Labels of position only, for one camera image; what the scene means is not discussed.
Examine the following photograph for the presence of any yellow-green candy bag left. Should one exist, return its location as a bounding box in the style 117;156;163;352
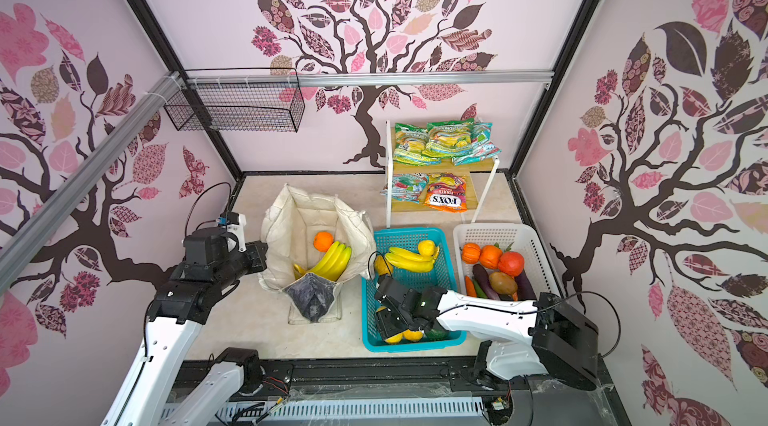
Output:
393;123;441;166

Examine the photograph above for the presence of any beige canvas tote bag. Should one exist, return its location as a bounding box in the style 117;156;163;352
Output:
259;185;376;325

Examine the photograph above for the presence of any small yellow lemon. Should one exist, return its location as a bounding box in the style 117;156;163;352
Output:
403;330;424;342

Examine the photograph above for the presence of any orange carrot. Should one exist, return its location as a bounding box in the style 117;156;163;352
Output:
464;276;477;297

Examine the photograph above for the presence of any teal candy bag right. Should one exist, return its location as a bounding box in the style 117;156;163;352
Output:
451;122;501;165

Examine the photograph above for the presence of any yellow pear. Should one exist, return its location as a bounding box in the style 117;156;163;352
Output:
385;333;403;344

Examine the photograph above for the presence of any white cable duct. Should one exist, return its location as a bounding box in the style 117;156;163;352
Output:
213;397;486;425

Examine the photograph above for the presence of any white wooden shelf rack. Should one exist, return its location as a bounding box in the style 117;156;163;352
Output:
385;120;500;227

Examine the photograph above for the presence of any white plastic basket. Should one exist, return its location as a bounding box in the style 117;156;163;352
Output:
452;222;571;342

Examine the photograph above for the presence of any orange tangerine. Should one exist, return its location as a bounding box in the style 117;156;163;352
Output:
313;231;335;253

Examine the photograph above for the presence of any green mint candy bag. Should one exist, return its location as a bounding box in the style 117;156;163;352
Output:
380;173;428;203

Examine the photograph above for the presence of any black wire basket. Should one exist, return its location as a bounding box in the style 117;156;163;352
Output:
164;66;305;132

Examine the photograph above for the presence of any green cucumber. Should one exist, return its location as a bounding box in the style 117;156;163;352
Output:
472;279;488;299

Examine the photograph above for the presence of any orange pumpkin left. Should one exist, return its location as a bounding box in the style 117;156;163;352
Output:
461;242;482;265

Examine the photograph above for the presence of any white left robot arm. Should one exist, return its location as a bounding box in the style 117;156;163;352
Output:
102;224;268;425

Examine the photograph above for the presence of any green avocado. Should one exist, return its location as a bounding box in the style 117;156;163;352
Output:
425;328;449;341

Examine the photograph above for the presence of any aluminium frame rail back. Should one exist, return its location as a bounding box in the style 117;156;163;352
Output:
186;70;554;88

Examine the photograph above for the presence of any aluminium frame rail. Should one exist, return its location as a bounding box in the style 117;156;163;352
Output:
1;72;183;291
186;70;554;88

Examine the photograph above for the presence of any yellow banana bunch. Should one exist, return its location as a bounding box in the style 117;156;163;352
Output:
293;241;352;281
384;247;436;273

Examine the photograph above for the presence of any yellow-orange wrinkled fruit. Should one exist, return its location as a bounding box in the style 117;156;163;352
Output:
374;253;394;276

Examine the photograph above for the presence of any yellow-green candy bag middle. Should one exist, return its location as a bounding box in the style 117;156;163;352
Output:
423;118;474;158

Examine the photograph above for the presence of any teal plastic basket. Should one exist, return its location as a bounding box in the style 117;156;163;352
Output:
361;226;467;353

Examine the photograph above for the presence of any dark purple eggplant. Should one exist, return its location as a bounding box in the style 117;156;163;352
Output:
473;263;500;300

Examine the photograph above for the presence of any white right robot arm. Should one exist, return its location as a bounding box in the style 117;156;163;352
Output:
374;275;599;391

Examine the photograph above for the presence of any orange Fox's candy bag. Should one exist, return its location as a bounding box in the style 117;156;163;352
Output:
424;172;467;212

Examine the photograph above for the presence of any brown potato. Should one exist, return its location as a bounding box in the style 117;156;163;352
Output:
489;271;518;297

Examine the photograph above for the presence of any yellow-green candy bag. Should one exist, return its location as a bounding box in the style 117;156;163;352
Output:
393;123;441;166
423;118;474;158

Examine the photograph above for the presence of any aluminium frame rail left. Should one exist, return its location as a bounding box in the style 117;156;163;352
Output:
1;72;183;291

